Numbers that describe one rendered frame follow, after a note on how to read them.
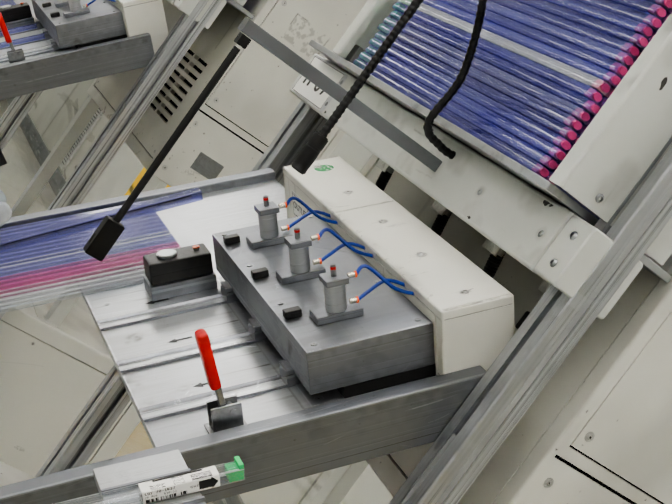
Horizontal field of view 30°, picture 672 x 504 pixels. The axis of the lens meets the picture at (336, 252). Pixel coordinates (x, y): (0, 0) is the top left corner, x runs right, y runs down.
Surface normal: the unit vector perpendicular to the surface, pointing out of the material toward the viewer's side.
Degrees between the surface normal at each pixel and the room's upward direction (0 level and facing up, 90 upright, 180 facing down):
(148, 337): 43
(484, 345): 90
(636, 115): 90
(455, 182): 90
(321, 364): 90
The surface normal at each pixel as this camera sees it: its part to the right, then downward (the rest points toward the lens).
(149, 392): -0.07, -0.92
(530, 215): -0.73, -0.47
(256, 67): 0.36, 0.35
